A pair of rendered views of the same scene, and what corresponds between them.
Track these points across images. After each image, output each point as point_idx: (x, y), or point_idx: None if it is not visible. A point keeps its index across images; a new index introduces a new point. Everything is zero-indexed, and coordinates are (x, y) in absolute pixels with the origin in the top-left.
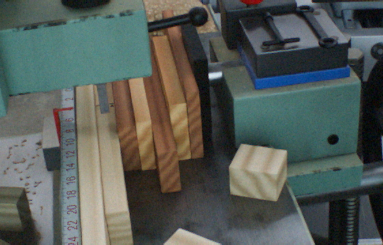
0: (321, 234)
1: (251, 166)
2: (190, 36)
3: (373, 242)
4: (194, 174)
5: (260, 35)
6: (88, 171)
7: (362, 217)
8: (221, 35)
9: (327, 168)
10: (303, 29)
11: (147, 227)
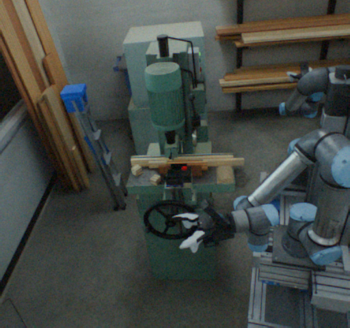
0: (272, 298)
1: (153, 176)
2: (180, 163)
3: (262, 312)
4: (163, 175)
5: (173, 171)
6: (156, 158)
7: (281, 317)
8: (214, 183)
9: (163, 196)
10: (173, 176)
11: (152, 169)
